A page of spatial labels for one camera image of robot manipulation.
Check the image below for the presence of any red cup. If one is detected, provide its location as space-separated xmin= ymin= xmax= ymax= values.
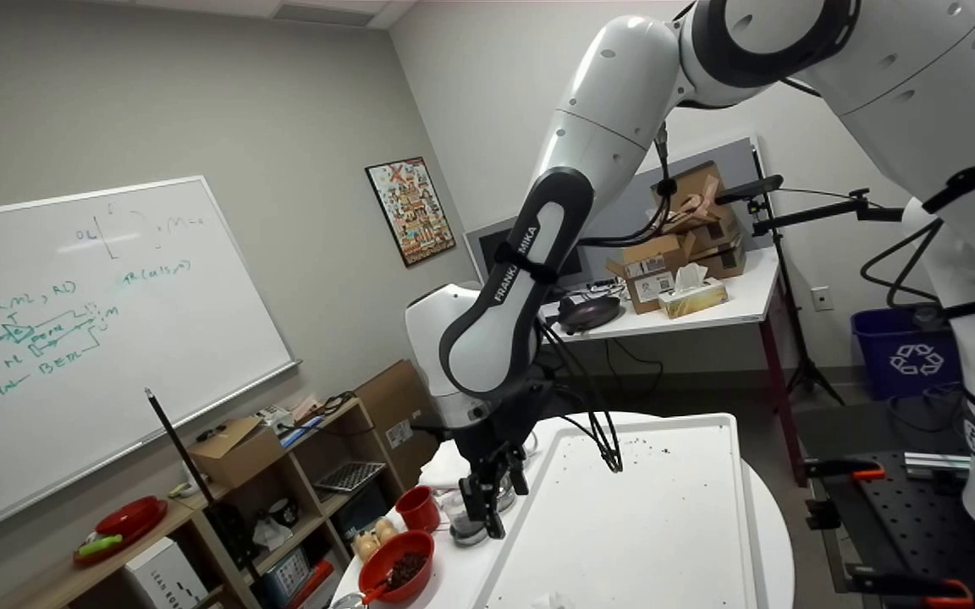
xmin=392 ymin=482 xmax=443 ymax=539

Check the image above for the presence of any red plastic dish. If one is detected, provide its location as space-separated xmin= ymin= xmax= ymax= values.
xmin=93 ymin=495 xmax=173 ymax=544

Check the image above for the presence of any cardboard box structure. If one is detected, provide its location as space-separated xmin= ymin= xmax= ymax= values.
xmin=610 ymin=157 xmax=751 ymax=319

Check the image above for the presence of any framed colourful poster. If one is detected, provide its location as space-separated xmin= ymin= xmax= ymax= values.
xmin=364 ymin=151 xmax=462 ymax=271

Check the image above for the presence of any white plastic tray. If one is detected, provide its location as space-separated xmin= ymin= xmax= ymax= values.
xmin=470 ymin=408 xmax=772 ymax=609

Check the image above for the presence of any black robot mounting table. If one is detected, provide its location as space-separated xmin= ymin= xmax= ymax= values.
xmin=796 ymin=447 xmax=975 ymax=609

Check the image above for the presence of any red storage box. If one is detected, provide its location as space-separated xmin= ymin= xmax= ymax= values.
xmin=287 ymin=553 xmax=344 ymax=609

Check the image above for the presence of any red bowl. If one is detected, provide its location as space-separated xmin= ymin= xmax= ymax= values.
xmin=355 ymin=532 xmax=442 ymax=609

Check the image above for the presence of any stack of folded white towels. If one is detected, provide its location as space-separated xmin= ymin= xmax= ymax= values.
xmin=416 ymin=434 xmax=479 ymax=490

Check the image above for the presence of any whiteboard with green writing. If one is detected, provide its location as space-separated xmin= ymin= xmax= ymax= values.
xmin=0 ymin=173 xmax=301 ymax=553

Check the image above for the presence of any white printed box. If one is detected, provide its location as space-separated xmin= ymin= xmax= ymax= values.
xmin=123 ymin=539 xmax=215 ymax=609

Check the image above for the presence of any white mug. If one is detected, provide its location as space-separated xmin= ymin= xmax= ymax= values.
xmin=507 ymin=424 xmax=542 ymax=473

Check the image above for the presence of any green toy vegetable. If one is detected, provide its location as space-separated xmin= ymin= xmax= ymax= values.
xmin=72 ymin=535 xmax=128 ymax=567

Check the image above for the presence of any wooden shelf unit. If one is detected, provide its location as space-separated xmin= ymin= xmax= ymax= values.
xmin=12 ymin=394 xmax=408 ymax=609

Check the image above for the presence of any tan wooden block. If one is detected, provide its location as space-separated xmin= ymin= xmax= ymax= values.
xmin=662 ymin=280 xmax=732 ymax=320

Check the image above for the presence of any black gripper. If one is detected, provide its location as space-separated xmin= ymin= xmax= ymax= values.
xmin=442 ymin=381 xmax=550 ymax=542

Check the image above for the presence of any white office chair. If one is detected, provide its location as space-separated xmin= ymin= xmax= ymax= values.
xmin=404 ymin=280 xmax=462 ymax=427

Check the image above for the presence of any orange handled clamp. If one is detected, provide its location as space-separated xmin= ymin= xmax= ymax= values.
xmin=843 ymin=562 xmax=975 ymax=609
xmin=804 ymin=454 xmax=892 ymax=487

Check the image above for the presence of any white desk with red leg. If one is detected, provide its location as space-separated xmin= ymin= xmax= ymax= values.
xmin=503 ymin=249 xmax=811 ymax=490

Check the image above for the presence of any thin black pole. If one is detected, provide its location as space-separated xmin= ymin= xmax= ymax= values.
xmin=144 ymin=386 xmax=258 ymax=572

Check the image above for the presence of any blue recycling bin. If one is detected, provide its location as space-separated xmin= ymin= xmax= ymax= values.
xmin=850 ymin=299 xmax=965 ymax=403

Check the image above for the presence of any black camera stand with boom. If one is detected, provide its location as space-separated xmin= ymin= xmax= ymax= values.
xmin=723 ymin=144 xmax=902 ymax=398

